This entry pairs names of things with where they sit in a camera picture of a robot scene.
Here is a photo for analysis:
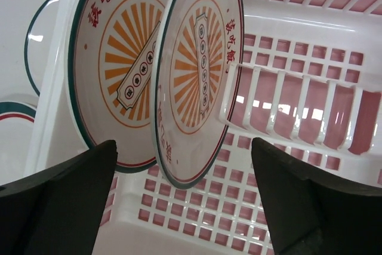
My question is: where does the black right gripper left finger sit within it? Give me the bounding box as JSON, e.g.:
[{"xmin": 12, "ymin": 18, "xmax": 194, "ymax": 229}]
[{"xmin": 1, "ymin": 140, "xmax": 117, "ymax": 254}]

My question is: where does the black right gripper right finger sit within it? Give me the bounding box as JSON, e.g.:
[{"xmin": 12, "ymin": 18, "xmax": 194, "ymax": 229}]
[{"xmin": 251, "ymin": 137, "xmax": 381, "ymax": 254}]

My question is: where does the white plate green rim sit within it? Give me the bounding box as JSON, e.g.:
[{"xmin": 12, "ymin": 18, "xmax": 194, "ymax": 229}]
[{"xmin": 1, "ymin": 101, "xmax": 36, "ymax": 162}]

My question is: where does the white plate black rim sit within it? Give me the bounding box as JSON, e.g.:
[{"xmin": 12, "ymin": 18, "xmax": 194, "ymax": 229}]
[{"xmin": 23, "ymin": 0, "xmax": 60, "ymax": 95}]

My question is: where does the orange sunburst plate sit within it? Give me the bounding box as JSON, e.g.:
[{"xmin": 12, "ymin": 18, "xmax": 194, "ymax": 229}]
[
  {"xmin": 66, "ymin": 0, "xmax": 167, "ymax": 173},
  {"xmin": 150, "ymin": 0, "xmax": 245, "ymax": 189}
]

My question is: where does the pink white dish rack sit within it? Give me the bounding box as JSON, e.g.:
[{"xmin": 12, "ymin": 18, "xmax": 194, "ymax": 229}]
[{"xmin": 23, "ymin": 0, "xmax": 382, "ymax": 255}]

